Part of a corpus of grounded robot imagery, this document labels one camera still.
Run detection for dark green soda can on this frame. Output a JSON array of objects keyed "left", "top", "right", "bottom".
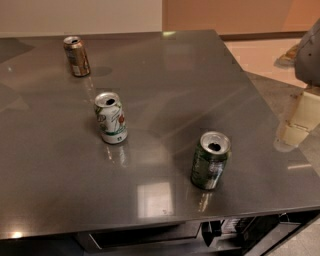
[{"left": 191, "top": 131, "right": 231, "bottom": 190}]

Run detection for orange soda can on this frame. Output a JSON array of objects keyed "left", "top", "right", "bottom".
[{"left": 63, "top": 36, "right": 90, "bottom": 77}]

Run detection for black clutter under table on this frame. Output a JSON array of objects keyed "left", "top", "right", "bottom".
[{"left": 201, "top": 210, "right": 320, "bottom": 256}]

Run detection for white green soda can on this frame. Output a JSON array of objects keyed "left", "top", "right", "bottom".
[{"left": 94, "top": 92, "right": 128, "bottom": 144}]

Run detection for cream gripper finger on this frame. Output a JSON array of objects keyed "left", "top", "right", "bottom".
[{"left": 280, "top": 87, "right": 320, "bottom": 147}]

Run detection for drawer under table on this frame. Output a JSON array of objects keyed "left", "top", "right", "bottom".
[{"left": 76, "top": 221, "right": 201, "bottom": 253}]

